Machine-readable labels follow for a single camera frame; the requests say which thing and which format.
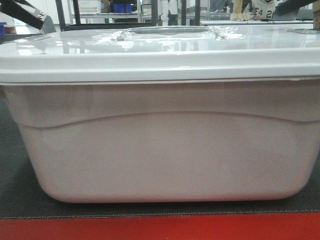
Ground white plastic storage bin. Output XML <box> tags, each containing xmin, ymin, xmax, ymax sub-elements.
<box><xmin>3</xmin><ymin>79</ymin><xmax>320</xmax><ymax>203</ymax></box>

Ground white glossy bin lid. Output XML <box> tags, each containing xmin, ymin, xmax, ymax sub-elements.
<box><xmin>0</xmin><ymin>23</ymin><xmax>320</xmax><ymax>86</ymax></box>

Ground blue crates on far shelf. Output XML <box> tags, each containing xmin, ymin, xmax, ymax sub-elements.
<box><xmin>112</xmin><ymin>3</ymin><xmax>132</xmax><ymax>13</ymax></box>

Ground white background table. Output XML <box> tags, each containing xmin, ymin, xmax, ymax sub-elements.
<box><xmin>200</xmin><ymin>19</ymin><xmax>313</xmax><ymax>27</ymax></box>

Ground seated person beige shirt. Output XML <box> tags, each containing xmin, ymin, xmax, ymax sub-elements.
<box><xmin>245</xmin><ymin>0</ymin><xmax>276</xmax><ymax>21</ymax></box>

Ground black metal frame rack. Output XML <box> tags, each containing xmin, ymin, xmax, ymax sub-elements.
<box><xmin>55</xmin><ymin>0</ymin><xmax>188</xmax><ymax>32</ymax></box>

